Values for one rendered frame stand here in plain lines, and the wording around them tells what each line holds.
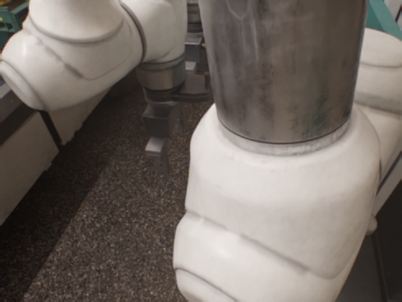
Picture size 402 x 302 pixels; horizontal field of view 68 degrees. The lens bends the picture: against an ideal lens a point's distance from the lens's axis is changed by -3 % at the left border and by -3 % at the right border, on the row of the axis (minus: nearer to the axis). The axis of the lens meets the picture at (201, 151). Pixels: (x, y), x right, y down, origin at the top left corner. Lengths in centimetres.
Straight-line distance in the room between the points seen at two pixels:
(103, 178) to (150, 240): 43
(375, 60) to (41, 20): 35
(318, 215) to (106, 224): 125
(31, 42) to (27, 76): 4
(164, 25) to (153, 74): 10
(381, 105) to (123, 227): 118
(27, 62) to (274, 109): 27
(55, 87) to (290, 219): 28
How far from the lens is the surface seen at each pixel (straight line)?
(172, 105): 57
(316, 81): 18
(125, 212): 142
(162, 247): 131
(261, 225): 22
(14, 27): 93
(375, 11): 70
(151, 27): 45
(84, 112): 142
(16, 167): 118
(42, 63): 37
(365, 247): 103
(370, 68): 37
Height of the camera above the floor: 116
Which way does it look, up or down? 46 degrees down
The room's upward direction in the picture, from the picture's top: 2 degrees counter-clockwise
